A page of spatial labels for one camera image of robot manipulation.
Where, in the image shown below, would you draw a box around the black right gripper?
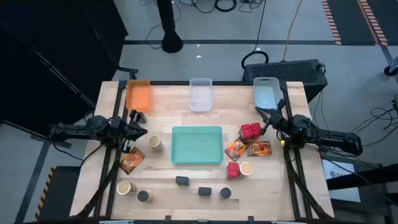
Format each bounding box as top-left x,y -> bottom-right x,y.
255,98 -> 289,136

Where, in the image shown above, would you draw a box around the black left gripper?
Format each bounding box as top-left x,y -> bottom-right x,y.
110,115 -> 149,154

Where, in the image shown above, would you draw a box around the red-lid smoked paprika tin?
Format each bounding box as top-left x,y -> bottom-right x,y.
226,161 -> 240,180
250,122 -> 262,138
238,123 -> 254,140

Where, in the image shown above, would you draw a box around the orange seasoning packet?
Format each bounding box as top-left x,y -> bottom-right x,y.
224,139 -> 247,162
119,146 -> 146,175
246,140 -> 272,157

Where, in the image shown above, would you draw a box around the black-lid jar yellow label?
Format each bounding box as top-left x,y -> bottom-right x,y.
137,190 -> 154,203

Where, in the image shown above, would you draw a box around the black-lid jar purple label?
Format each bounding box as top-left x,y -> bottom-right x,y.
218,186 -> 233,200

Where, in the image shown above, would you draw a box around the grey plastic bin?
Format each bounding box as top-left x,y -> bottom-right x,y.
252,77 -> 284,110

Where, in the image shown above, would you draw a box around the orange plastic bin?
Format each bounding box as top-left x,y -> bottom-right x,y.
125,79 -> 153,113

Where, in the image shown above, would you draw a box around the black perforated box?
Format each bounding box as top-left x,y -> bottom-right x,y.
241,58 -> 329,102

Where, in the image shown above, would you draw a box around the teal plastic tray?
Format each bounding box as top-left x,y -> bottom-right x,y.
170,124 -> 224,165

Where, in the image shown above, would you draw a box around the clear plastic bin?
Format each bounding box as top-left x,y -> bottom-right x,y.
188,77 -> 214,112

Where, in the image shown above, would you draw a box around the white paper sign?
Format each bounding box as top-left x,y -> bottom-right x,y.
322,158 -> 362,203

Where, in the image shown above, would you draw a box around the black mat yellow striped edge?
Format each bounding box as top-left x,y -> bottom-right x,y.
34,166 -> 82,222

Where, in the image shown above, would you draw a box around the black pole stand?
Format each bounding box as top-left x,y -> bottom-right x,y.
155,0 -> 184,54

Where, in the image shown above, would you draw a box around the black partition foot bar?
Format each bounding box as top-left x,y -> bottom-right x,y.
0,119 -> 73,149

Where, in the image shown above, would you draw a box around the black curtain partition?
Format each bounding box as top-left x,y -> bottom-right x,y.
0,0 -> 129,138

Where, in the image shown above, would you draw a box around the black mat orange striped edges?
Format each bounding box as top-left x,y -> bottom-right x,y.
368,0 -> 398,44
321,0 -> 389,47

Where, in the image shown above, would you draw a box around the black aluminium table frame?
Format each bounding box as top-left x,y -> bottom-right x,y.
70,79 -> 335,223

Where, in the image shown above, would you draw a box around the black cable with loop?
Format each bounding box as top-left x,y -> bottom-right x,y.
241,0 -> 270,71

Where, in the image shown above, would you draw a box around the yellow cable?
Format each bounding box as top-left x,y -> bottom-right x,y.
282,0 -> 304,62

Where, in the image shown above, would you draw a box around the black cable coil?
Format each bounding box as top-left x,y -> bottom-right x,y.
214,0 -> 238,13

